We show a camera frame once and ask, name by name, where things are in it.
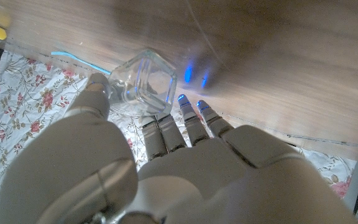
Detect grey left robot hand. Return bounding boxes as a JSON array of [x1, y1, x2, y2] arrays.
[[0, 73, 358, 224]]

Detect light blue plastic strip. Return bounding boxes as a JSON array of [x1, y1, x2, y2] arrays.
[[50, 50, 112, 76]]

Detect floral rose backdrop cloth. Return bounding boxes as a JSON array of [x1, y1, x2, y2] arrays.
[[0, 50, 357, 224]]

